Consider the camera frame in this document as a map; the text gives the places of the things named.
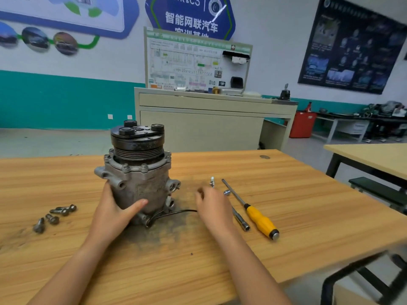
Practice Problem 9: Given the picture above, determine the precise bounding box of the red cabinet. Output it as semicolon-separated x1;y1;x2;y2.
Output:
289;111;318;139

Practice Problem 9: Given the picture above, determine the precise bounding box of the silver L-shaped socket wrench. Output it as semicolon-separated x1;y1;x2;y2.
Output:
223;189;251;232

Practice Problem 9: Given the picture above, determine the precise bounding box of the person's right hand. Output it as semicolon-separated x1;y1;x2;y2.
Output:
195;184;237;239

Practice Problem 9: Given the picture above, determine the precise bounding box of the yellow handled screwdriver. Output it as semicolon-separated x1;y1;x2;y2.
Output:
221;178;281;241

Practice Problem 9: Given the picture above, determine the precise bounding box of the black bench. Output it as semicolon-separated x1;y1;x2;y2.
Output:
348;176;407;214

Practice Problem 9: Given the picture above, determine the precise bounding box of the person's right forearm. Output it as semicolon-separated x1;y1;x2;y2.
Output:
213;225;290;305

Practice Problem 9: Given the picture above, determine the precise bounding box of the person's left forearm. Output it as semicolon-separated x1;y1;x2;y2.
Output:
28;235;115;305

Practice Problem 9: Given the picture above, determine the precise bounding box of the person's left hand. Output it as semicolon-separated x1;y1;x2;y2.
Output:
88;182;149;248

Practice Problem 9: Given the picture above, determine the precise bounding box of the beige workbench cabinet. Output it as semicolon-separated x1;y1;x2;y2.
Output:
134;87;298;152

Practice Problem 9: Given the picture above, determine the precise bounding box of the grey metal compressor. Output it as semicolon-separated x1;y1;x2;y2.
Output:
94;120;198;228

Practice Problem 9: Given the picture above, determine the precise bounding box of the round photo wall decal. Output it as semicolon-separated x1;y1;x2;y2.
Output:
53;31;79;56
21;26;50;53
0;22;19;48

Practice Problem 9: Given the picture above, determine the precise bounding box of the blue hexagon wall sign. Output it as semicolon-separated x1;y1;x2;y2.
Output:
145;0;236;41

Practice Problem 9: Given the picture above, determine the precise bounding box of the white wiring display board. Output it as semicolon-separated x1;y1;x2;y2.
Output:
144;26;253;94

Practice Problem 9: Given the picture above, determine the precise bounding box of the blue rounded infographic panel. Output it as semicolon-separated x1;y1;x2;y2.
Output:
0;0;140;40

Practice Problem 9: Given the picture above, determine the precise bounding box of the dark equipment pile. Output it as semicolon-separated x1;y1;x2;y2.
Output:
362;100;407;119

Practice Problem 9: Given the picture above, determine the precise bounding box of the wooden side table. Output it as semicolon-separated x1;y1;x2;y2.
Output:
324;143;407;191

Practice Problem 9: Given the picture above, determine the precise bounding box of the dark wall poster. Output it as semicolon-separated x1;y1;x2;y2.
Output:
298;0;407;94

